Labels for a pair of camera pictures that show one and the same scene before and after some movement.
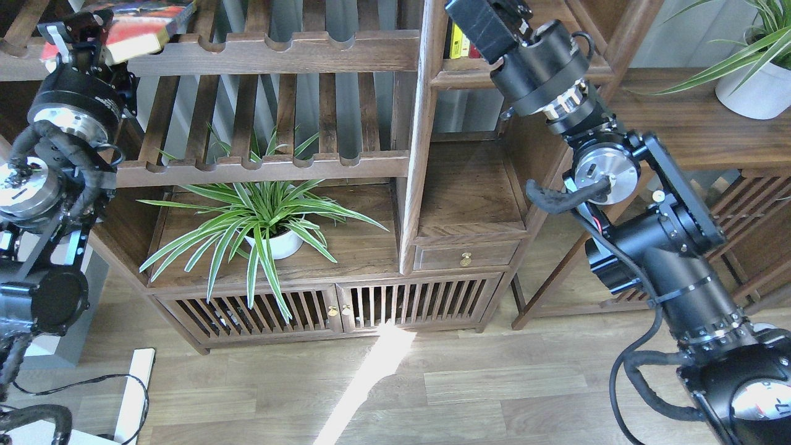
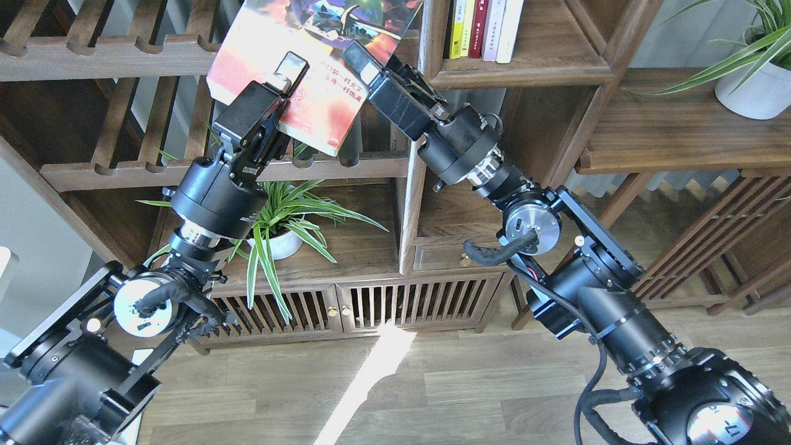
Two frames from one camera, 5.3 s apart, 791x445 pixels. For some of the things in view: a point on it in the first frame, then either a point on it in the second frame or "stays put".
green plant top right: x=768 y=39 stays put
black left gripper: x=86 y=95 to x=224 y=195
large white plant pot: x=765 y=95 stays put
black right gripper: x=543 y=71 to x=452 y=143
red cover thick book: x=132 y=31 to x=324 y=109
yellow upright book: x=456 y=35 stays put
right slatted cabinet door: x=416 y=301 stays put
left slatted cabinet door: x=314 y=310 stays put
